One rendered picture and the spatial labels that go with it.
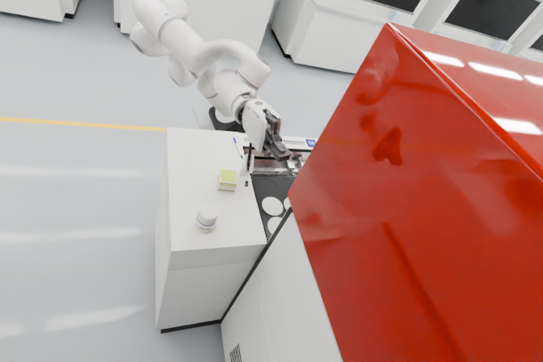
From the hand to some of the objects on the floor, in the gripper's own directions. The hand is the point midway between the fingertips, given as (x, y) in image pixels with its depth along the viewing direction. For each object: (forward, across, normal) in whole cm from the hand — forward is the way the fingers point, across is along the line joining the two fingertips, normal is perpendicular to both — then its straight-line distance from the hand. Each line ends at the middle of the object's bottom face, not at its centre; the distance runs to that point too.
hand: (279, 152), depth 68 cm
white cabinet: (-47, -153, +22) cm, 162 cm away
